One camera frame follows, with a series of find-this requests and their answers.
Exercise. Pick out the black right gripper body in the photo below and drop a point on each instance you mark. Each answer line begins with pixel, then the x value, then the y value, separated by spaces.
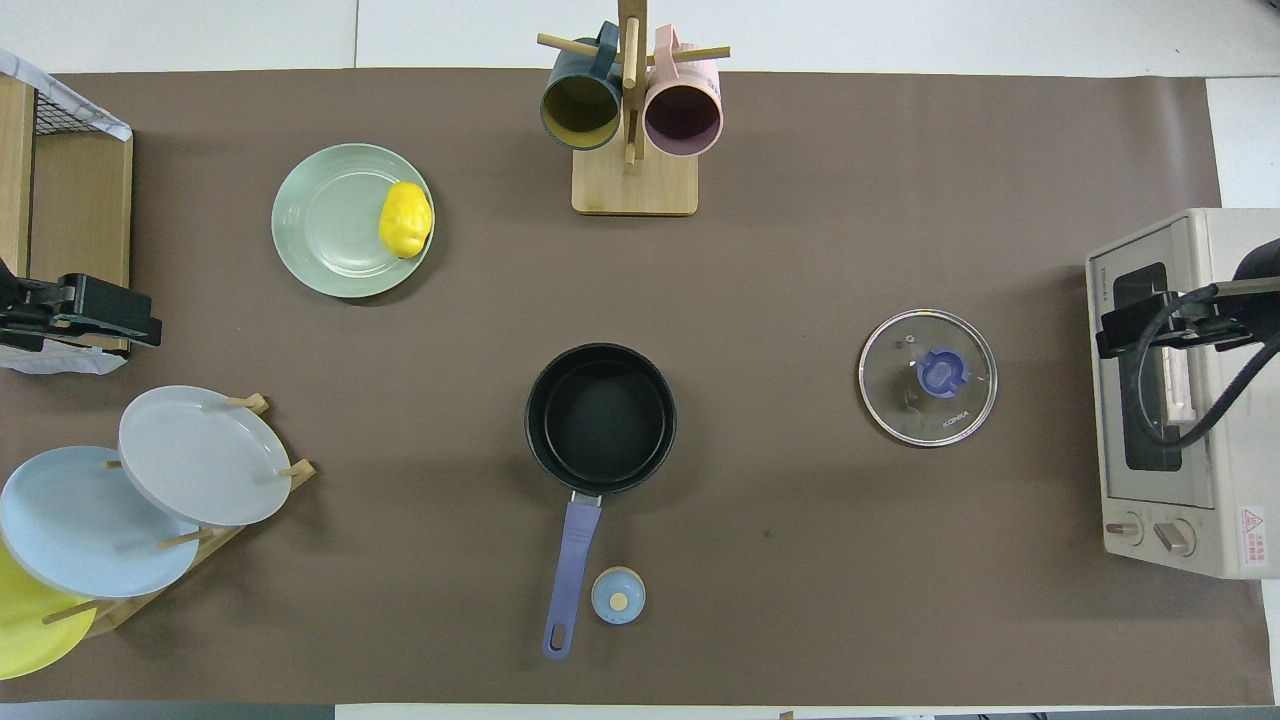
pixel 1215 320

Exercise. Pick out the beige toaster oven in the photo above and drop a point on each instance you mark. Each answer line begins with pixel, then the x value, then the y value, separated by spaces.
pixel 1225 480

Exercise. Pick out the wooden shelf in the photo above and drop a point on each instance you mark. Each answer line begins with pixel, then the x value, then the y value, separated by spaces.
pixel 80 200

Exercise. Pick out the green plate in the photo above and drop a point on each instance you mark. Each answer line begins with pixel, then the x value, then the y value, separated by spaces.
pixel 325 220

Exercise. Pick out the light blue plate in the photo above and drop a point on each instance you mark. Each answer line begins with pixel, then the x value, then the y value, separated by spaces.
pixel 85 525

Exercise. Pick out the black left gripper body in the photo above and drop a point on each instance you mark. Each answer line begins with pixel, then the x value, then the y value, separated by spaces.
pixel 28 310

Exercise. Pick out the glass lid with blue knob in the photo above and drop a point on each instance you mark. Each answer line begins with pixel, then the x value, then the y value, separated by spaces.
pixel 925 400

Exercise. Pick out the white patterned cloth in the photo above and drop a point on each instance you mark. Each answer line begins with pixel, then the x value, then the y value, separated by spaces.
pixel 60 360
pixel 90 112

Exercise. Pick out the pink mug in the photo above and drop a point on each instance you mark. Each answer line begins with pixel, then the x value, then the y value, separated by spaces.
pixel 683 120

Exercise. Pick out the wooden dish rack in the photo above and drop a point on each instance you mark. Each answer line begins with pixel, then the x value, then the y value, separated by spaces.
pixel 225 535

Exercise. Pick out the brown table mat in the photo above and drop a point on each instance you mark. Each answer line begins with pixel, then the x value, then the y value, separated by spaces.
pixel 800 250

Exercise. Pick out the yellow plate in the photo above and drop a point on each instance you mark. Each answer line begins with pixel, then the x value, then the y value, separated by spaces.
pixel 25 630

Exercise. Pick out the dark teal mug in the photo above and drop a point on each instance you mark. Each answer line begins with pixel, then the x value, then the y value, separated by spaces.
pixel 580 110

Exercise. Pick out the wooden mug tree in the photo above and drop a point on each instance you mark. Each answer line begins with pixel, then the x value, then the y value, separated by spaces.
pixel 635 185

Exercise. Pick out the grey plate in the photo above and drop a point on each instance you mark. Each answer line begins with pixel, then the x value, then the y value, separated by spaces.
pixel 205 455

